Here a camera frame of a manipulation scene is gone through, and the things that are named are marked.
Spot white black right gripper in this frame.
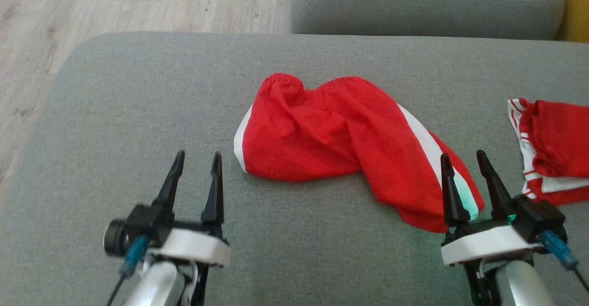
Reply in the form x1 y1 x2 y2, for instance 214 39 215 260
440 150 544 306

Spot right cable with blue plug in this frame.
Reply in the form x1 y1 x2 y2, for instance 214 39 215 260
538 230 589 294

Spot wide yellow sofa backrest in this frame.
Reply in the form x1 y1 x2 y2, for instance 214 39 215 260
557 0 589 44

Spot red white sports jersey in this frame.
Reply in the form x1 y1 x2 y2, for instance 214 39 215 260
508 98 589 206

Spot grey sofa seat cushion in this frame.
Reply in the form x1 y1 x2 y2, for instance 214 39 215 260
291 0 566 41

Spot left cable with blue plug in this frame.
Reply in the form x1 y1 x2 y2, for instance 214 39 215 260
106 236 150 306

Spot red shorts with white stripe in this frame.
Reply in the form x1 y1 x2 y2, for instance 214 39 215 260
233 73 485 233

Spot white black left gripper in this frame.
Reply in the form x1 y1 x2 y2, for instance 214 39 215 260
147 150 231 306

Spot cable with blue plug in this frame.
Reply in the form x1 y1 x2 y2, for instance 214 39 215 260
538 230 589 294
106 236 150 306

